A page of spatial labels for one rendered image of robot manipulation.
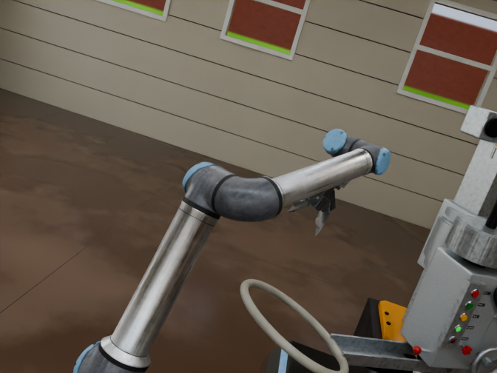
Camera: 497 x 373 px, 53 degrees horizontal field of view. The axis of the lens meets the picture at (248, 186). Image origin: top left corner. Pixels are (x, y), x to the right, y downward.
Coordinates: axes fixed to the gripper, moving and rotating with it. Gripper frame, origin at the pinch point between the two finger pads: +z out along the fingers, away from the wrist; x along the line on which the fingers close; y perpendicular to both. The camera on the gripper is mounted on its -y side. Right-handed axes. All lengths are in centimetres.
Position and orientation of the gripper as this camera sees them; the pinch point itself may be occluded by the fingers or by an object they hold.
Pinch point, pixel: (302, 224)
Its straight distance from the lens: 192.1
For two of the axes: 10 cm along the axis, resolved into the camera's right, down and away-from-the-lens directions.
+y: -5.1, -2.7, -8.2
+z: -6.1, 7.8, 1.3
